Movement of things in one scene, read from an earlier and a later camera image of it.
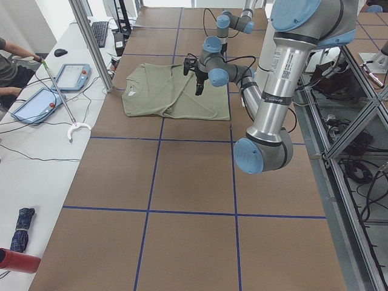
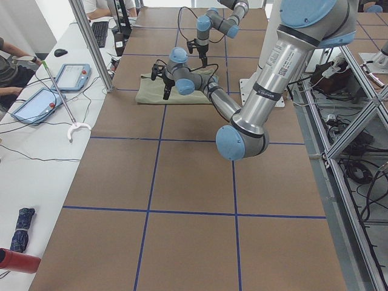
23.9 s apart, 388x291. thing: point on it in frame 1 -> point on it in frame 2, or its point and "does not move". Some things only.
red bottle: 19,261 does not move
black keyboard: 100,29 does not move
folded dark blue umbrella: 20,238 does not move
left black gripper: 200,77 -> 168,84
